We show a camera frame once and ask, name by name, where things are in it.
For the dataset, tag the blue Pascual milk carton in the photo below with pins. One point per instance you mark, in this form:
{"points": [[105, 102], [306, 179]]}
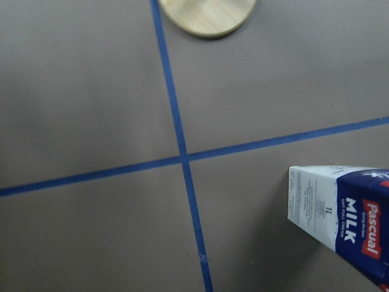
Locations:
{"points": [[346, 209]]}

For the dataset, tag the wooden mug tree stand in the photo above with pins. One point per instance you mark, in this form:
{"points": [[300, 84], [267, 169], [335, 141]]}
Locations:
{"points": [[208, 18]]}

